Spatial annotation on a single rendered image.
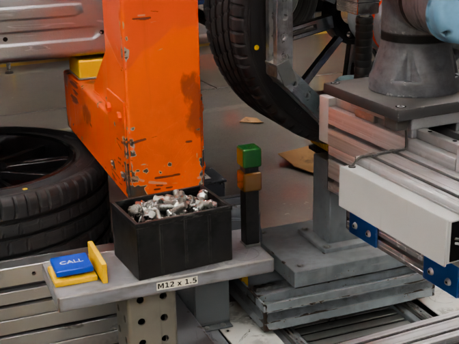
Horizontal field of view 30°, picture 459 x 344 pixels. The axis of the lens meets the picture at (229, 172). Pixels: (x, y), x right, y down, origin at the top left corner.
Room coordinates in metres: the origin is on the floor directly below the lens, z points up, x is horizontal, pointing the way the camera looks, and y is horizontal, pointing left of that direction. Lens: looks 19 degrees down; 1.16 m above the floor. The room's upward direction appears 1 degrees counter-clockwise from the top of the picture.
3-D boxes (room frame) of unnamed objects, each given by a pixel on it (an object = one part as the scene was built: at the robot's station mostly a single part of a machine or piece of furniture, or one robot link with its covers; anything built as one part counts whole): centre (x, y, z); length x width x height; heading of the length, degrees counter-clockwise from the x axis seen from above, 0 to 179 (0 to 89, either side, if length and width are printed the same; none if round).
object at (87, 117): (2.09, 0.28, 0.69); 0.52 x 0.17 x 0.35; 21
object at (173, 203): (1.56, 0.12, 0.51); 0.20 x 0.14 x 0.13; 117
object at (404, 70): (1.42, -0.32, 0.87); 0.15 x 0.15 x 0.10
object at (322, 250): (2.16, -0.29, 0.32); 0.40 x 0.30 x 0.28; 111
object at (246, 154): (1.62, -0.04, 0.64); 0.04 x 0.04 x 0.04; 21
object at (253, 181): (1.62, -0.04, 0.59); 0.04 x 0.04 x 0.04; 21
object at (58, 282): (1.49, 0.30, 0.45); 0.08 x 0.08 x 0.01; 21
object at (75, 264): (1.49, 0.30, 0.47); 0.07 x 0.07 x 0.02; 21
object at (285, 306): (2.15, -0.25, 0.13); 0.50 x 0.36 x 0.10; 111
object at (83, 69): (2.25, 0.34, 0.71); 0.14 x 0.14 x 0.05; 21
